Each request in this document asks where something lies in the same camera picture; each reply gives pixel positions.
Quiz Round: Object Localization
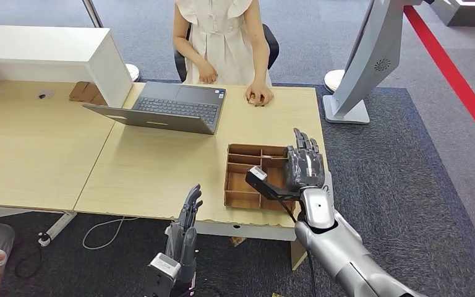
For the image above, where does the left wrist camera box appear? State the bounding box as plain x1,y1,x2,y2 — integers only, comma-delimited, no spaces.
144,252,182,297

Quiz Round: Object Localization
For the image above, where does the white floor cable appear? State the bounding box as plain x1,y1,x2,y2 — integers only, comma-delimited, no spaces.
82,216,141,251

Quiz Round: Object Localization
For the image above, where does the black white display plinth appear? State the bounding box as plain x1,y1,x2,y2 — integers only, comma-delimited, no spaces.
430,0,475,28

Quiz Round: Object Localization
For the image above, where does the grey kiosk display stand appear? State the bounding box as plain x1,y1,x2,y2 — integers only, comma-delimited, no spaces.
322,0,425,126

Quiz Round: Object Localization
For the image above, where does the guest person's right hand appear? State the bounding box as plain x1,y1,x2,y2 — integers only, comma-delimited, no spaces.
196,60,219,85

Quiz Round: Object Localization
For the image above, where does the guest person's left hand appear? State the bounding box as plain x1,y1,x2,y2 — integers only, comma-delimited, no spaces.
244,81,275,108

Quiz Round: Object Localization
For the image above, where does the light wood desk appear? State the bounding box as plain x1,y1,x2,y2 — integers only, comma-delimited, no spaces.
0,80,118,223
74,83,330,272

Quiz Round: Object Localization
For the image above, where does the wooden compartment organizer tray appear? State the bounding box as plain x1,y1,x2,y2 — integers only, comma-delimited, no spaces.
224,143,301,213

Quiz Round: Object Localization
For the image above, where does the stanchion with white base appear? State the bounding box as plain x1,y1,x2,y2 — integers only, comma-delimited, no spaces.
323,69,346,95
82,0,141,83

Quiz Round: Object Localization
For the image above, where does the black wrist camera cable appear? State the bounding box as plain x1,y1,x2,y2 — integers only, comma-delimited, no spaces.
280,199,317,297

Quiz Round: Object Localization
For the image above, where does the brown cardboard piece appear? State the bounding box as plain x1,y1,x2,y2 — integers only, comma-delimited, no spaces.
68,80,108,107

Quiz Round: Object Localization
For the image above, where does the black floor cable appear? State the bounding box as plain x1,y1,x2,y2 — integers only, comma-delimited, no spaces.
13,236,45,280

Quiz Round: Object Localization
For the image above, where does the dark grey floor rug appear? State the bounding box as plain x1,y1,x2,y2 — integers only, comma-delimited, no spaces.
0,79,475,297

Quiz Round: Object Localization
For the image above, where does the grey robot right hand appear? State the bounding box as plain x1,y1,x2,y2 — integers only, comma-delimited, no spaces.
284,127,327,192

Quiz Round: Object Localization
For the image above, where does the white power strip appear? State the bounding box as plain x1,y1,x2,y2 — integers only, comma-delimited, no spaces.
37,211,78,248

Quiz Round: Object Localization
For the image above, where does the black office chair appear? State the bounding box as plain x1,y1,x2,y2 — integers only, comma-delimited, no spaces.
173,23,281,83

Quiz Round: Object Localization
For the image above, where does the guest person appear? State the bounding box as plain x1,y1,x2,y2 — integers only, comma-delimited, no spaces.
172,0,275,108

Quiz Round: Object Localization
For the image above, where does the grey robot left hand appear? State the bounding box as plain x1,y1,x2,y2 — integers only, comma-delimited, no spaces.
163,184,204,287

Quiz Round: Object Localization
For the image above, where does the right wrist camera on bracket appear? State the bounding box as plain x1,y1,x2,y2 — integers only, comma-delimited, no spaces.
244,165,301,202

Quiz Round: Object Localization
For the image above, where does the grey open laptop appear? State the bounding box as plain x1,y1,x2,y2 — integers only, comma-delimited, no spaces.
83,81,227,136

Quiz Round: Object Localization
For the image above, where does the white reception counter shelf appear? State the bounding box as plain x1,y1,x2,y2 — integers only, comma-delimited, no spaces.
0,25,135,109

